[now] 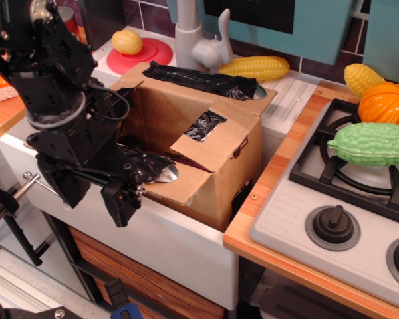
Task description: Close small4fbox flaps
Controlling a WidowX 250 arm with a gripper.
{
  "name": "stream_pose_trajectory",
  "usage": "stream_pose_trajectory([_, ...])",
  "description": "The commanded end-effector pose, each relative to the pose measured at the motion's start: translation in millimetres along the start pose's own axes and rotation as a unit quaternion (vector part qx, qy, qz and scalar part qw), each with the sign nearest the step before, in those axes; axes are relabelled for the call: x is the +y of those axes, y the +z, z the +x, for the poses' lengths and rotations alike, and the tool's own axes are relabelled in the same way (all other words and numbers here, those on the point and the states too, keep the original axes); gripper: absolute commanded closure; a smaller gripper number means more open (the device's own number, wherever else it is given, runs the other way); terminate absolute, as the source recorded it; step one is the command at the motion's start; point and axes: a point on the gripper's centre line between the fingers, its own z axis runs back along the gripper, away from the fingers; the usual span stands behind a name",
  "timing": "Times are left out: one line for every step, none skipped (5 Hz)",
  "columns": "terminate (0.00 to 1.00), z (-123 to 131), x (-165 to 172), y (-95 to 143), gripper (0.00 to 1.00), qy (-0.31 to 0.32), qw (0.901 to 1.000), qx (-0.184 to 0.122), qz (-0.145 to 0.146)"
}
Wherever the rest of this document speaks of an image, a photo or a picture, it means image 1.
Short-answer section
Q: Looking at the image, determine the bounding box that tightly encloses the yellow toy corn piece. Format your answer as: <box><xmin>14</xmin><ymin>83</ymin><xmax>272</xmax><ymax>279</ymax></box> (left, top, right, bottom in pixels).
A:
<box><xmin>344</xmin><ymin>63</ymin><xmax>386</xmax><ymax>99</ymax></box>

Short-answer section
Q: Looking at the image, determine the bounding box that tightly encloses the silver metal spoon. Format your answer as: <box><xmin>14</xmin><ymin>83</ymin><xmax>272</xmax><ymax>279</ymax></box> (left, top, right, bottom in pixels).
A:
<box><xmin>146</xmin><ymin>164</ymin><xmax>179</xmax><ymax>183</ymax></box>

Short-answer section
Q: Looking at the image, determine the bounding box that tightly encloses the red plastic plate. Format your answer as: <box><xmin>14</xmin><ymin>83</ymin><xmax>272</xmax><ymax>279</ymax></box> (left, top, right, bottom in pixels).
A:
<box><xmin>106</xmin><ymin>37</ymin><xmax>174</xmax><ymax>75</ymax></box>

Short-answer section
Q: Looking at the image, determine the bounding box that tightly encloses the yellow toy lemon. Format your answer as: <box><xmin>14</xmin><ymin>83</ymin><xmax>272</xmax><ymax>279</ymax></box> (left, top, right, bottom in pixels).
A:
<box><xmin>111</xmin><ymin>29</ymin><xmax>143</xmax><ymax>55</ymax></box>

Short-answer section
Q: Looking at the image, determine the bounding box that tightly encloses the grey toy faucet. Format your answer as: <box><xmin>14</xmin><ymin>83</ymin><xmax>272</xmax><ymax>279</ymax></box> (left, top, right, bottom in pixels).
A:
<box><xmin>175</xmin><ymin>1</ymin><xmax>233</xmax><ymax>72</ymax></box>

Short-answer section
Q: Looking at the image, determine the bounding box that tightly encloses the brown cardboard box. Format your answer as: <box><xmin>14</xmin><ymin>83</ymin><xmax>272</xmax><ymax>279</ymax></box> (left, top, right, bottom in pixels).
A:
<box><xmin>112</xmin><ymin>63</ymin><xmax>275</xmax><ymax>231</ymax></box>

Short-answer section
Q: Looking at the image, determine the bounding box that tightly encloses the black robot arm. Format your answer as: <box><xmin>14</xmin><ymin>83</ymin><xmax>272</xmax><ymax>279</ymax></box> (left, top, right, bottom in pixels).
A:
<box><xmin>0</xmin><ymin>1</ymin><xmax>143</xmax><ymax>227</ymax></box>

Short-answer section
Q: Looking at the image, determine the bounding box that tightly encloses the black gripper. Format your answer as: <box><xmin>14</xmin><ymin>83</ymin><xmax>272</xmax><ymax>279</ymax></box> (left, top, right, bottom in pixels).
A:
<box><xmin>25</xmin><ymin>78</ymin><xmax>143</xmax><ymax>227</ymax></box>

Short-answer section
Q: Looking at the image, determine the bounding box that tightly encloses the red tin can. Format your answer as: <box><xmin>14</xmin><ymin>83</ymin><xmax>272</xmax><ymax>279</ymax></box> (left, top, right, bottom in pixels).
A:
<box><xmin>57</xmin><ymin>6</ymin><xmax>81</xmax><ymax>41</ymax></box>

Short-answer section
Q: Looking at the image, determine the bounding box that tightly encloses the grey toy stove top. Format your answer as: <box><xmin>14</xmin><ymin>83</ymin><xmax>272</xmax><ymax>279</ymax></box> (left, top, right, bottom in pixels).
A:
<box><xmin>249</xmin><ymin>99</ymin><xmax>399</xmax><ymax>307</ymax></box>

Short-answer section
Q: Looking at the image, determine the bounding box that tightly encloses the orange toy pumpkin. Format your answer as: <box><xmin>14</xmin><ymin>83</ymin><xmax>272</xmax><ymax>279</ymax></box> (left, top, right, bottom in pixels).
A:
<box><xmin>358</xmin><ymin>82</ymin><xmax>399</xmax><ymax>124</ymax></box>

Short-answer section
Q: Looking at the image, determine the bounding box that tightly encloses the black stove grate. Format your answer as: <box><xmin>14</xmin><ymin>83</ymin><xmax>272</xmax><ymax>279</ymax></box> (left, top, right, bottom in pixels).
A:
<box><xmin>289</xmin><ymin>99</ymin><xmax>399</xmax><ymax>223</ymax></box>

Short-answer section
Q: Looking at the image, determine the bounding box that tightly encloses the yellow toy corn cob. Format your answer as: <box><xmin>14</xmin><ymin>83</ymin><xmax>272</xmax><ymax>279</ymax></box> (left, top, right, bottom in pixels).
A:
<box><xmin>219</xmin><ymin>56</ymin><xmax>290</xmax><ymax>81</ymax></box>

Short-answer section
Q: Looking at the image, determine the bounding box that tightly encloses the green toy bitter gourd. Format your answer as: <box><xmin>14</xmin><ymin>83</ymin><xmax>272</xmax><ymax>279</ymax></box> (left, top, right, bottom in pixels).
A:
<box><xmin>327</xmin><ymin>122</ymin><xmax>399</xmax><ymax>167</ymax></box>

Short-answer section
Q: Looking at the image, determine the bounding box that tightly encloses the teal cabinet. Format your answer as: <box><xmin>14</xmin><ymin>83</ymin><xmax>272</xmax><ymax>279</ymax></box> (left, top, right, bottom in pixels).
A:
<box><xmin>198</xmin><ymin>1</ymin><xmax>399</xmax><ymax>82</ymax></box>

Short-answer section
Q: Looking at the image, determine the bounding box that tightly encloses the blue black clamp handle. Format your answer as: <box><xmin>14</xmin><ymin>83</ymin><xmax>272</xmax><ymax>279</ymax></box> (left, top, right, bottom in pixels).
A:
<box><xmin>104</xmin><ymin>278</ymin><xmax>144</xmax><ymax>319</ymax></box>

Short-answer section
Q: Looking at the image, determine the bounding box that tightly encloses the white toy sink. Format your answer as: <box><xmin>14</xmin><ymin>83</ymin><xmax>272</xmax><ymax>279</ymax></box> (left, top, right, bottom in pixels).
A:
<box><xmin>0</xmin><ymin>25</ymin><xmax>321</xmax><ymax>312</ymax></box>

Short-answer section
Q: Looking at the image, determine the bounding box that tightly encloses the black left stove knob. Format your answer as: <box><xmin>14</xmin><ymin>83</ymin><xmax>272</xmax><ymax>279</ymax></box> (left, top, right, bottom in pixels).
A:
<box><xmin>305</xmin><ymin>205</ymin><xmax>361</xmax><ymax>251</ymax></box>

